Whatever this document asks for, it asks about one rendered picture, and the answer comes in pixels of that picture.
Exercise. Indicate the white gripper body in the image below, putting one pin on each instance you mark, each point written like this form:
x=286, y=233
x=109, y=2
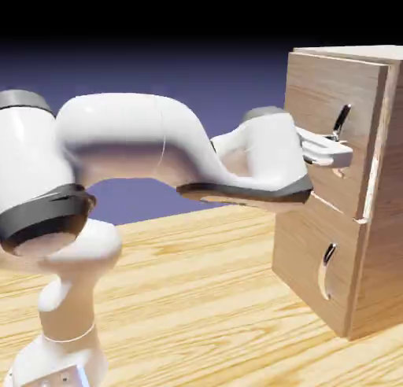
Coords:
x=327, y=148

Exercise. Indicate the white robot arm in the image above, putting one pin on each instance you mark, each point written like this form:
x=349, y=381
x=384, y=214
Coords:
x=126, y=132

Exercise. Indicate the light wood cabinet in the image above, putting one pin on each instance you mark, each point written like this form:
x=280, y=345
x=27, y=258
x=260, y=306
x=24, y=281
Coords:
x=384, y=204

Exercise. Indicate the large wood cabinet door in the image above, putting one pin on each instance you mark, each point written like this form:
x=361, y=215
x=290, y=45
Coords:
x=327, y=88

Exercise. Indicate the small wood cabinet door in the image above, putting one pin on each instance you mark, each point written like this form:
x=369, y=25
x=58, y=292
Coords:
x=305, y=261

